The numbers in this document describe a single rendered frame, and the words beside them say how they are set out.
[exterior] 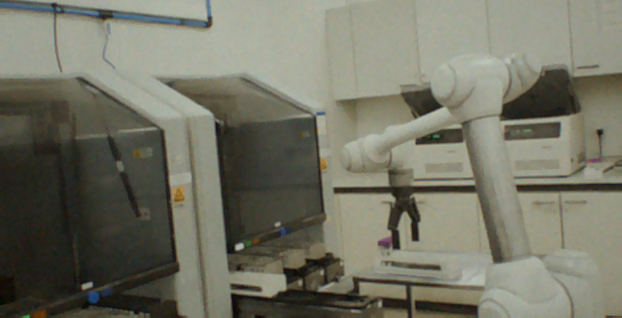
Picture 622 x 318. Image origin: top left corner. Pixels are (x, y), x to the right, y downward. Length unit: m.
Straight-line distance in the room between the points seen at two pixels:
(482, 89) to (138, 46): 2.19
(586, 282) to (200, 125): 1.23
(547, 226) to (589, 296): 2.34
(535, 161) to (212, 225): 2.48
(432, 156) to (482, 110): 2.65
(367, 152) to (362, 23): 2.84
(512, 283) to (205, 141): 1.05
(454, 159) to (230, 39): 1.62
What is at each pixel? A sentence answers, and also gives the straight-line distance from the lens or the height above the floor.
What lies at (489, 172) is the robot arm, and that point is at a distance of 1.73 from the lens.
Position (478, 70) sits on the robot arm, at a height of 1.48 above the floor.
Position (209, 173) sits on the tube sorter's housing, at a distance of 2.15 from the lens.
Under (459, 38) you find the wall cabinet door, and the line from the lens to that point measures 4.59.
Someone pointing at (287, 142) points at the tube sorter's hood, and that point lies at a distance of 2.49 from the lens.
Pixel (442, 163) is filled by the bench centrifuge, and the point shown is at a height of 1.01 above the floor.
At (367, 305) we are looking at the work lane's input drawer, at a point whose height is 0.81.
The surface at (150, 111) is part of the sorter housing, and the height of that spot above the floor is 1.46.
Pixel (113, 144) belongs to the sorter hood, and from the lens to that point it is 1.86.
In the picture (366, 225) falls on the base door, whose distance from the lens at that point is 4.64.
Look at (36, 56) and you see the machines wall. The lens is 3.12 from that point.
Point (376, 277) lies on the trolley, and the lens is 2.31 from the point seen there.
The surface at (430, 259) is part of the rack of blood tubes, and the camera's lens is 2.27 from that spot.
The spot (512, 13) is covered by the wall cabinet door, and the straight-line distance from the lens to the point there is 4.49.
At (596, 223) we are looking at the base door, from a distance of 4.14.
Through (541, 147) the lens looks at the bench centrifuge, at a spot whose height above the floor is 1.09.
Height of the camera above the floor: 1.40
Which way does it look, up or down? 3 degrees down
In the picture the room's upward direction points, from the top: 5 degrees counter-clockwise
